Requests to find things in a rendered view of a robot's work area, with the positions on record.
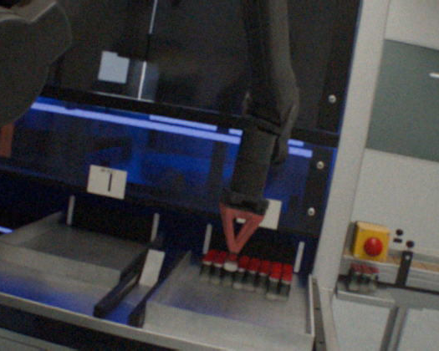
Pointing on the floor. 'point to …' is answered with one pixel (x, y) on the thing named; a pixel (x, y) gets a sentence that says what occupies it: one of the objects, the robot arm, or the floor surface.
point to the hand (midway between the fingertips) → (233, 245)
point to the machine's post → (350, 143)
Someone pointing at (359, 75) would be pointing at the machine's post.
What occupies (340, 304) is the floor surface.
